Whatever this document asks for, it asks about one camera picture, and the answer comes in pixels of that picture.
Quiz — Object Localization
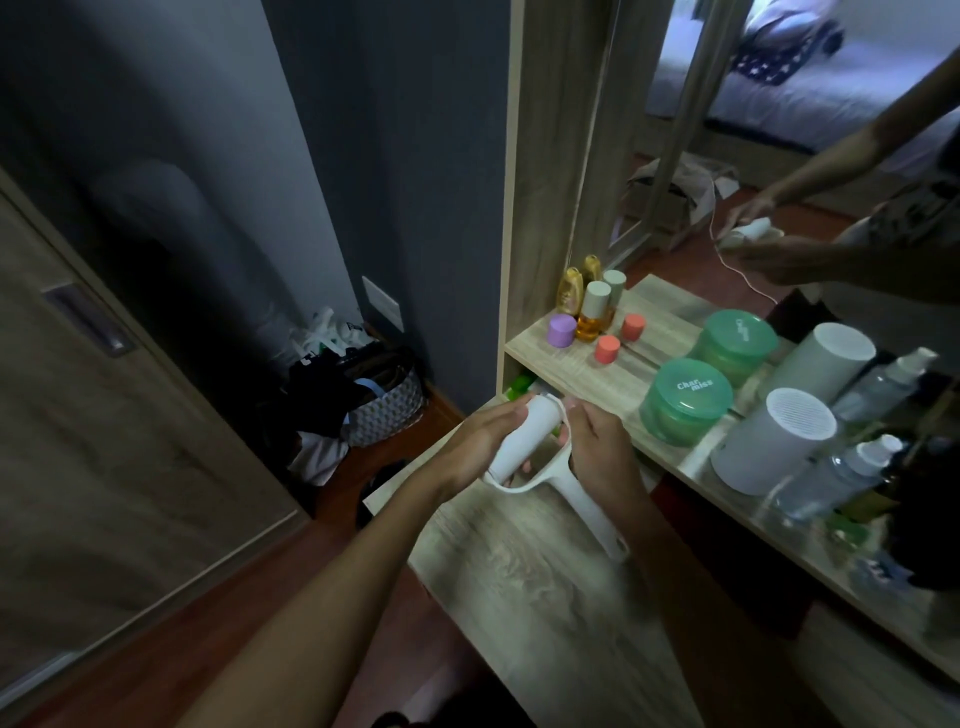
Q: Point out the person's left hand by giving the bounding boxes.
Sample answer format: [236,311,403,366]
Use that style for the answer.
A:
[427,393,538,500]

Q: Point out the person's right hand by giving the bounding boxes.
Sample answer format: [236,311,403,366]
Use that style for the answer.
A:
[558,397,646,526]

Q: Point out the white lint roller handle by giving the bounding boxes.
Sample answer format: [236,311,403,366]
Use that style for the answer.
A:
[479,393,631,564]

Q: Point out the white lint roller paper roll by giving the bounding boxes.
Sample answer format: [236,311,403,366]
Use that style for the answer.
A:
[487,395,564,485]

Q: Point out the wooden wardrobe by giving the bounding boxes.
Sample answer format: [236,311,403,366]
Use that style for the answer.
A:
[0,168,309,706]

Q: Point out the metal recessed door handle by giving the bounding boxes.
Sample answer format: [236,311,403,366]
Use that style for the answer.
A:
[41,281,138,359]

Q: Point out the person's left forearm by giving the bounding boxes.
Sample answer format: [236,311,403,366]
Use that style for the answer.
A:
[176,479,451,728]

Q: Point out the person's black shorts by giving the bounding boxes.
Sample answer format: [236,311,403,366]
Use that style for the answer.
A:
[371,674,541,728]

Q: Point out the patterned laundry basket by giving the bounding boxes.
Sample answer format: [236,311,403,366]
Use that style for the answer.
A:
[343,367,427,450]

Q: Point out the black round object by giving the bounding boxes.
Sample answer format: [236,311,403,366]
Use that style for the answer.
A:
[354,458,412,530]

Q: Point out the green lidded plastic jar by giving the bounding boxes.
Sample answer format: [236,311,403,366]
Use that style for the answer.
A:
[638,358,735,449]

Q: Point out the amber bottle with white cap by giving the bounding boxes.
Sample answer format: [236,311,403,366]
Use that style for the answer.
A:
[575,280,613,344]

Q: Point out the white cloth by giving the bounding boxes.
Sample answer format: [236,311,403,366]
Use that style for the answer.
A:
[288,433,350,489]

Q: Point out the white cylinder humidifier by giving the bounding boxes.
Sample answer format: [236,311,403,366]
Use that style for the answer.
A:
[710,387,838,498]

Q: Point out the yellow shampoo bottle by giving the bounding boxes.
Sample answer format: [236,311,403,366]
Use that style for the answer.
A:
[555,266,586,318]

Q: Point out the white plastic bags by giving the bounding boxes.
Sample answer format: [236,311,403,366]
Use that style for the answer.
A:
[288,307,376,365]

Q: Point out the clear spray bottle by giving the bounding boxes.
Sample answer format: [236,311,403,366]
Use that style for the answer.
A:
[772,433,905,526]

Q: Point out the small green figure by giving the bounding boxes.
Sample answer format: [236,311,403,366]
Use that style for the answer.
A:
[828,517,871,553]

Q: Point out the small blue toy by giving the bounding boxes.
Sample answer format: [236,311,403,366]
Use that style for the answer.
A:
[854,554,913,594]

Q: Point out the wooden vanity shelf unit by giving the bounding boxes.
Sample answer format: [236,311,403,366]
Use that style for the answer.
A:
[363,0,960,728]

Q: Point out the dark brown glossy bag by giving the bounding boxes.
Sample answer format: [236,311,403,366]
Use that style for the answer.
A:
[884,442,960,594]

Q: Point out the white wall socket plate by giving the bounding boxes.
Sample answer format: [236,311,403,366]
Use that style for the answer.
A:
[361,275,406,334]

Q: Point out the wall mirror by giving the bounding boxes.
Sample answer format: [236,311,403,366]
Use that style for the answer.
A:
[592,0,960,391]

